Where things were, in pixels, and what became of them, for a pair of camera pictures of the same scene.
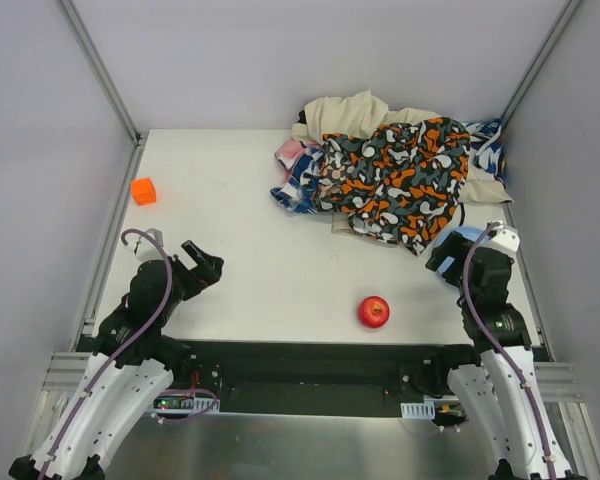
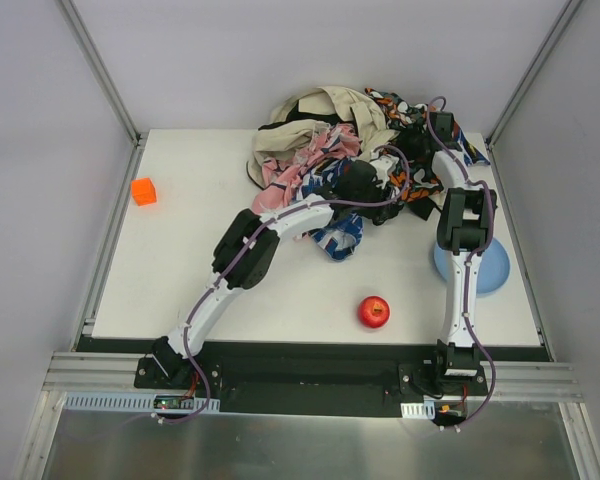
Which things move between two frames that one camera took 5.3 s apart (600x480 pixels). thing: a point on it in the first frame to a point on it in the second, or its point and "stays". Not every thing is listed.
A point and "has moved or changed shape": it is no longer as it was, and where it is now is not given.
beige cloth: (367, 110) to (292, 119)
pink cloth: (288, 151) to (282, 180)
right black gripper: (453, 254) to (417, 145)
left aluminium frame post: (97, 66) stays
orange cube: (143, 191) stays
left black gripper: (188, 275) to (380, 163)
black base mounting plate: (312, 377) stays
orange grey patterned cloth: (398, 184) has moved or changed shape
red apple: (374, 311) stays
